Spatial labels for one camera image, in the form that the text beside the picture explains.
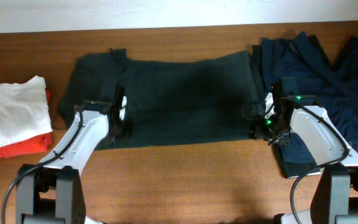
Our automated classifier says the navy blue garment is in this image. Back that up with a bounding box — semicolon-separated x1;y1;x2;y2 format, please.
252;30;358;179

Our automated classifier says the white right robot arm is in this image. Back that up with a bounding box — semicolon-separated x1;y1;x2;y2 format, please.
242;78;358;224

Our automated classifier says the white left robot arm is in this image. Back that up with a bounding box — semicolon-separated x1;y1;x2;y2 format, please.
0;81;127;224

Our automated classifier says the black Nike t-shirt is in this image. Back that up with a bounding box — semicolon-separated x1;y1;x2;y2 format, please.
58;49;265;149

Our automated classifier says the red folded shirt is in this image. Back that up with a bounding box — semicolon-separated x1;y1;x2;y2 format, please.
0;89;53;160

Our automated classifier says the white folded shirt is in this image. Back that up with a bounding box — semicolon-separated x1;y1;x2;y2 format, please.
0;76;52;147

